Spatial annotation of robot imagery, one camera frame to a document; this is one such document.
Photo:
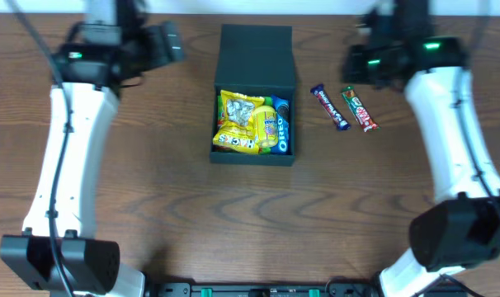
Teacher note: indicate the green red KitKat Milo bar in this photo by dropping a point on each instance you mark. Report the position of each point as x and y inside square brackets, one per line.
[357, 108]

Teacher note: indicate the yellow Hacks candy bag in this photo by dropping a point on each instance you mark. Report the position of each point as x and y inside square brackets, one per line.
[237, 123]

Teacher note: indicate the dark green open box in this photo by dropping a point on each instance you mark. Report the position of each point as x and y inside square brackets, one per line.
[258, 61]

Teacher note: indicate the blue Oreo cookie pack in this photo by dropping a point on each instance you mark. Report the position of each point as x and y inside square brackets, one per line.
[282, 108]

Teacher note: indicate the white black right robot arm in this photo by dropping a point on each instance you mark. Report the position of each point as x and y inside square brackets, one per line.
[462, 230]

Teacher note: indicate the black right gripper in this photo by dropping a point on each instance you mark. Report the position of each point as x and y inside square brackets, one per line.
[353, 64]

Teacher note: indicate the purple Dairy Milk bar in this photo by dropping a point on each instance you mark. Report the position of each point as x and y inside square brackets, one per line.
[338, 120]

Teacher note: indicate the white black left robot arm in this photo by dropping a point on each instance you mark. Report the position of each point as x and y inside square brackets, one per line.
[57, 250]

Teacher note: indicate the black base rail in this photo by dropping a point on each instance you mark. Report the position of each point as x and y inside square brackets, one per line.
[336, 289]

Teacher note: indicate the yellow Mentos gum bottle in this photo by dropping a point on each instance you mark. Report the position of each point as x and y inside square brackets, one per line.
[265, 122]

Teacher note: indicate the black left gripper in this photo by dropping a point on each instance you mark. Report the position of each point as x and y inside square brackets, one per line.
[167, 42]

